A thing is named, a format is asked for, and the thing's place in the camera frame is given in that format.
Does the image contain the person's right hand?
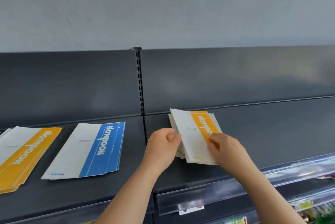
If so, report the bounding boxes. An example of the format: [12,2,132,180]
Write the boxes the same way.
[207,133,256,177]

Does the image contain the person's left hand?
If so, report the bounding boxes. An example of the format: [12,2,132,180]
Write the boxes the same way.
[142,128,182,174]

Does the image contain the pile of white notebooks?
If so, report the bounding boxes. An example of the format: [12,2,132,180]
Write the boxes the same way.
[168,108,223,165]

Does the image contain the small blue notebook stack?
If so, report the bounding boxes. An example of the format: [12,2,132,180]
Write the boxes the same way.
[41,121,126,181]

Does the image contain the small orange notebook stack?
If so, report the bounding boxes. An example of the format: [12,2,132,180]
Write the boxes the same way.
[0,126,63,195]

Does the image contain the person's left forearm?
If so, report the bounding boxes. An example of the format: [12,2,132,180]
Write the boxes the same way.
[95,163,163,224]

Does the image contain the slotted dark metal upright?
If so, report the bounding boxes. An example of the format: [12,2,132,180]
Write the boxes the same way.
[131,47,148,144]

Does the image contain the dark grey back panel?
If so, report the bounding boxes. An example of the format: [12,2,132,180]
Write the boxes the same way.
[140,46,335,114]
[0,50,143,129]

